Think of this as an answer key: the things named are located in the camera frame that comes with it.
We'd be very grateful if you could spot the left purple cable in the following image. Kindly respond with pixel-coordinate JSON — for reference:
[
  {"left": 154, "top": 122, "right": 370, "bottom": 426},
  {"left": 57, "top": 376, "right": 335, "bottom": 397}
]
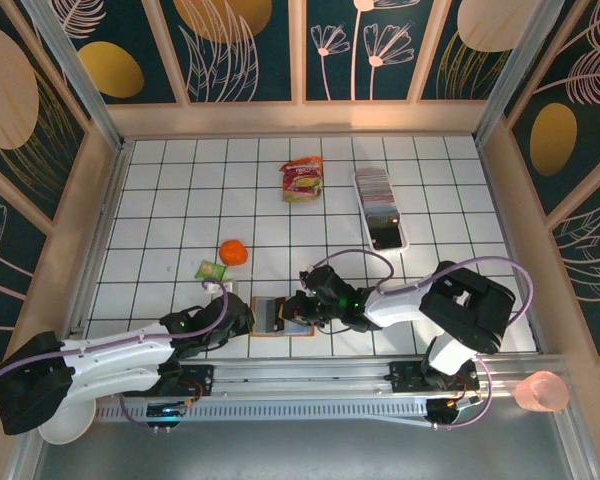
[{"left": 0, "top": 279, "right": 230, "bottom": 431}]

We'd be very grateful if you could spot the orange fruit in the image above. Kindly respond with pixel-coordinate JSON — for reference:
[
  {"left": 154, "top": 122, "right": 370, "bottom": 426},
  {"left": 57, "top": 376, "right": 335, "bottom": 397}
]
[{"left": 218, "top": 239, "right": 249, "bottom": 267}]

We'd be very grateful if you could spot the white bowl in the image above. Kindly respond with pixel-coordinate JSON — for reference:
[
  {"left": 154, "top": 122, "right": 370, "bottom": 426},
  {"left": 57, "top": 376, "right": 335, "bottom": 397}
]
[{"left": 36, "top": 394, "right": 98, "bottom": 446}]

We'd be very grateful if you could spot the stack of credit cards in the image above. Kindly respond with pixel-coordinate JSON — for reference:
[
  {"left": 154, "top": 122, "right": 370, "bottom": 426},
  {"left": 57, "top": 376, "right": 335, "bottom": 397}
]
[{"left": 355, "top": 169, "right": 404, "bottom": 249}]

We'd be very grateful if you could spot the white slotted cable duct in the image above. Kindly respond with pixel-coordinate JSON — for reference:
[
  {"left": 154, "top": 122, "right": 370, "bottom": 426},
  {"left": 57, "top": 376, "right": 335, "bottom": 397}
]
[{"left": 95, "top": 398, "right": 431, "bottom": 424}]

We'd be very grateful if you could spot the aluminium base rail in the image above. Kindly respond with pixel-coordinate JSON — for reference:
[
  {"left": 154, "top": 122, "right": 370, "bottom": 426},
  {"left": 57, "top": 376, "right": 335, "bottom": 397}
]
[{"left": 179, "top": 356, "right": 571, "bottom": 400}]

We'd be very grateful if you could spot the aluminium frame post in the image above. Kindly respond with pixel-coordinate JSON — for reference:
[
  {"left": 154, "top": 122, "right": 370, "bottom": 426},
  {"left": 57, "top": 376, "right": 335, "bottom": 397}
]
[
  {"left": 472, "top": 0, "right": 582, "bottom": 147},
  {"left": 22, "top": 0, "right": 128, "bottom": 152}
]

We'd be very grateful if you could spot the purple cable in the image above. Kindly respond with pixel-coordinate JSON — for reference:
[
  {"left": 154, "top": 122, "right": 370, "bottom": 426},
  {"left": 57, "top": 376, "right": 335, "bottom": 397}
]
[
  {"left": 0, "top": 279, "right": 230, "bottom": 431},
  {"left": 312, "top": 249, "right": 537, "bottom": 431}
]

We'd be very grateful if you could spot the green snack packet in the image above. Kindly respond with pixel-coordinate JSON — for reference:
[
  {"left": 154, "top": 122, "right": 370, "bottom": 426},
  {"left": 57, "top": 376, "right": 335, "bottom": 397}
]
[{"left": 194, "top": 260, "right": 230, "bottom": 282}]

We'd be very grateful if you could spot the orange card holder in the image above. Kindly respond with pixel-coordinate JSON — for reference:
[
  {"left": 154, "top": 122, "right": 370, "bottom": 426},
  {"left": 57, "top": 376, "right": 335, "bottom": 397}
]
[{"left": 249, "top": 295, "right": 317, "bottom": 339}]

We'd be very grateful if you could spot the black controller box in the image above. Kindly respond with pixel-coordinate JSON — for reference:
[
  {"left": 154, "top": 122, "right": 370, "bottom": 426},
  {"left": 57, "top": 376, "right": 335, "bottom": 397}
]
[
  {"left": 146, "top": 400, "right": 188, "bottom": 433},
  {"left": 425, "top": 398, "right": 464, "bottom": 432}
]

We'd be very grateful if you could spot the pink plastic cup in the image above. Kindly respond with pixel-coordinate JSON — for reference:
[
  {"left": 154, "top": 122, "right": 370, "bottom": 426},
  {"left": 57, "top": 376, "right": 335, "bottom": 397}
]
[{"left": 511, "top": 370, "right": 571, "bottom": 414}]

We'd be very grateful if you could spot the white card tray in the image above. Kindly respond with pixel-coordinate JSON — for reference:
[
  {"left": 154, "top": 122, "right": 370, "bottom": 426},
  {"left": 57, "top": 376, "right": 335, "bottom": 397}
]
[{"left": 353, "top": 168, "right": 412, "bottom": 252}]

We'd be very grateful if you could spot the red snack packet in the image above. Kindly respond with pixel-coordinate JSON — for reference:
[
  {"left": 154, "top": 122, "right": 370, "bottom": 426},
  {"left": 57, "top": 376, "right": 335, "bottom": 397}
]
[{"left": 279, "top": 156, "right": 325, "bottom": 205}]

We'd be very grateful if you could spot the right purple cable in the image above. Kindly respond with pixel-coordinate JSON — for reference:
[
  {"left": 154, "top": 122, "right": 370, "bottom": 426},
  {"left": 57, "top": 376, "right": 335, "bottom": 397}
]
[{"left": 312, "top": 249, "right": 537, "bottom": 431}]

